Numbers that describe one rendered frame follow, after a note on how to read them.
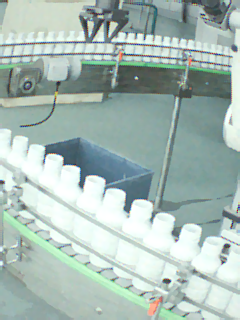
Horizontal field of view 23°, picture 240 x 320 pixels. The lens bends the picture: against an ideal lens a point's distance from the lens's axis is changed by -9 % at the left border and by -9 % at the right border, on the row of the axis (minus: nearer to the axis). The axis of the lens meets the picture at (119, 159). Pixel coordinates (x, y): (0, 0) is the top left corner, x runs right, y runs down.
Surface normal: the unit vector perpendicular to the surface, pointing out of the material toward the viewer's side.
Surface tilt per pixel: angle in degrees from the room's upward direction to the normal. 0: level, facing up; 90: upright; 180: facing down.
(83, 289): 90
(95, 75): 90
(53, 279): 90
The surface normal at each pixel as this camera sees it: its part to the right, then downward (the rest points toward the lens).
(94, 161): -0.65, 0.17
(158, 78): 0.47, 0.41
